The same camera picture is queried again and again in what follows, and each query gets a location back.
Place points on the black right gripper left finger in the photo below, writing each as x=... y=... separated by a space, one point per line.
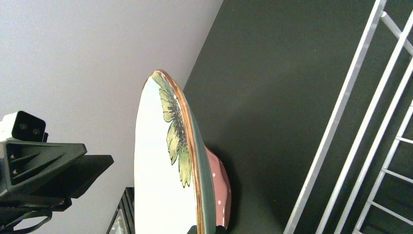
x=192 y=230

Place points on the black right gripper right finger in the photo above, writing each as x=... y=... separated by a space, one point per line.
x=221 y=230

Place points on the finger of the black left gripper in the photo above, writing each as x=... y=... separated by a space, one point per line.
x=29 y=165
x=75 y=180

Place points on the green flower plate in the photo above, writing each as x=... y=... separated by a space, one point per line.
x=173 y=186

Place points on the white wire dish rack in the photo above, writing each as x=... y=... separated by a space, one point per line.
x=377 y=15

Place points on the pink dotted plate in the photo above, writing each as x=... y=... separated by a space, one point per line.
x=222 y=190

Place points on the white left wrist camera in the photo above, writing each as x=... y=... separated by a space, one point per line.
x=22 y=126

